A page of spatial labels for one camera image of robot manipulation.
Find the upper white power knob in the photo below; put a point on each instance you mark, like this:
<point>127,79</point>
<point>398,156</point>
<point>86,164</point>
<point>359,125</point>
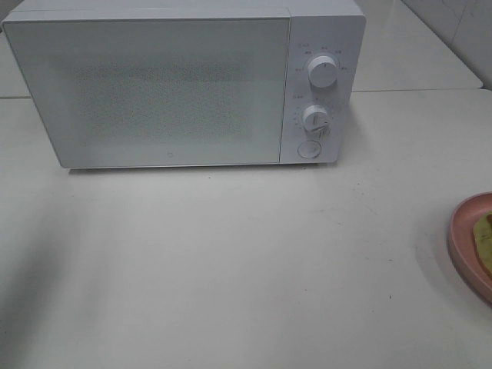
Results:
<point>322,71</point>

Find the green lettuce leaf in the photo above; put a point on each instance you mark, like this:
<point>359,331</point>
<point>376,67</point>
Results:
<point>482,238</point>

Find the pink round plate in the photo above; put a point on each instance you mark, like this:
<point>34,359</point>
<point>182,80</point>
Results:
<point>462,248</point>

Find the white microwave oven body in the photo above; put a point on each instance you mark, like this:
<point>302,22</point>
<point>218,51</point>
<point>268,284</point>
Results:
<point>333,28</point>

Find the white microwave door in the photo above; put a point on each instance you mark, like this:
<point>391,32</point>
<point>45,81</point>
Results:
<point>149,94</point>

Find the white timer knob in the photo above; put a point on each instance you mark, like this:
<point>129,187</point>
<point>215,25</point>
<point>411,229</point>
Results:
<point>315,118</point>

